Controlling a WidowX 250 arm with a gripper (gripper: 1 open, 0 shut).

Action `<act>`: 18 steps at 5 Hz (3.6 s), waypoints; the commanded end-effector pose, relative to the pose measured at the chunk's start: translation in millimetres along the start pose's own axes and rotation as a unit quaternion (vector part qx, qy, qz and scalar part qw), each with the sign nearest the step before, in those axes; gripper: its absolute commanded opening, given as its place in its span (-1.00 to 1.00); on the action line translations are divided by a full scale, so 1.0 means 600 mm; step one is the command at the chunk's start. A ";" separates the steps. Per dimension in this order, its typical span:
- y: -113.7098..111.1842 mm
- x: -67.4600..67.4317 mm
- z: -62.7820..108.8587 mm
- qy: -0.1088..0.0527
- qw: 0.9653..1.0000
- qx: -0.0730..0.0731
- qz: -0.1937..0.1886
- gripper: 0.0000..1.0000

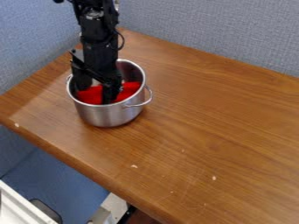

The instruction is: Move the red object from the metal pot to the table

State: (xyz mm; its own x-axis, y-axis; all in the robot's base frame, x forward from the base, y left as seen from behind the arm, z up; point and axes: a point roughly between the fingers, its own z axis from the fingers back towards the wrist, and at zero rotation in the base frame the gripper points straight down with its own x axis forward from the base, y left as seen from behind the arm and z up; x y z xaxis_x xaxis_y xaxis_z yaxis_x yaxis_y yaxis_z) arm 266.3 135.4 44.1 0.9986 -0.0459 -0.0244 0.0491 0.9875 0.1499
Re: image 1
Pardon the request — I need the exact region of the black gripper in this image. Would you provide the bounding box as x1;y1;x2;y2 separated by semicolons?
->
70;36;123;104

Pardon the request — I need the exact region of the red cloth object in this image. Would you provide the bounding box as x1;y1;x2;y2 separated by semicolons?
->
77;81;142;105

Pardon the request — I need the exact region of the metal pot with handles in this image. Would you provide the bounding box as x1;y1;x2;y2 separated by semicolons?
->
67;59;154;128

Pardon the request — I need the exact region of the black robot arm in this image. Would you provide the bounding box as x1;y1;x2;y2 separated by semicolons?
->
52;0;125;104

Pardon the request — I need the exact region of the white appliance lower left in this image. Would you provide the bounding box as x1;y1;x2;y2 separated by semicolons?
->
0;180;59;224

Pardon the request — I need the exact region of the white table leg bracket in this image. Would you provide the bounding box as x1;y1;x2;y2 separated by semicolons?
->
86;193;129;224

